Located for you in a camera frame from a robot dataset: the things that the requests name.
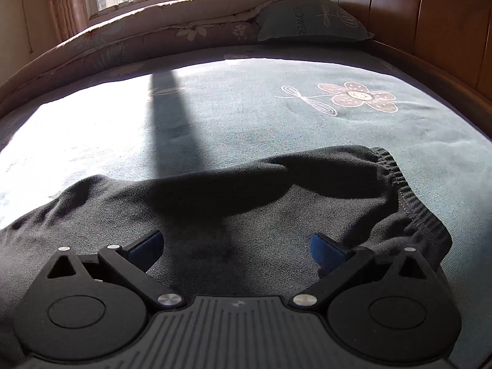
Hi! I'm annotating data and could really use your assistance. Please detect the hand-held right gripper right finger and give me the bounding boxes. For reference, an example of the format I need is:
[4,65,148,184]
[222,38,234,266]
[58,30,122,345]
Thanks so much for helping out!
[291,232,433,310]

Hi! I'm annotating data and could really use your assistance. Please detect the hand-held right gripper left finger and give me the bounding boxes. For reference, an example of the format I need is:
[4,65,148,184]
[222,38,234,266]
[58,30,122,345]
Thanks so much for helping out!
[46,229,186,309]

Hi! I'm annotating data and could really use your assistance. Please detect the dark grey pants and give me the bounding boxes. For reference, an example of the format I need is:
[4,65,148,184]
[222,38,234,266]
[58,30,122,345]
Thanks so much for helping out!
[0,145,453,358]

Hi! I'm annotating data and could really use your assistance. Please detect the folded floral quilt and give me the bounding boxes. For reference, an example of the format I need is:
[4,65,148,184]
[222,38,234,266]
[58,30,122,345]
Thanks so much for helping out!
[0,0,308,106]

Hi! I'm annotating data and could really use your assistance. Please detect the teal printed pillow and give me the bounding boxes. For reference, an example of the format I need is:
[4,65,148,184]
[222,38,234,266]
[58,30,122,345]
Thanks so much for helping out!
[255,0,375,43]

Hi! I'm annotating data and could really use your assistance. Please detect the pink striped curtain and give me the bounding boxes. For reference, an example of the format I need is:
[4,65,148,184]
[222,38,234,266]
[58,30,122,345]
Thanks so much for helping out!
[42,0,97,43]

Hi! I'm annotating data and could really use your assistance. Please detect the wooden headboard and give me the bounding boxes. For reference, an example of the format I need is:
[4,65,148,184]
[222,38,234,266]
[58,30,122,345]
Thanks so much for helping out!
[302,0,492,141]

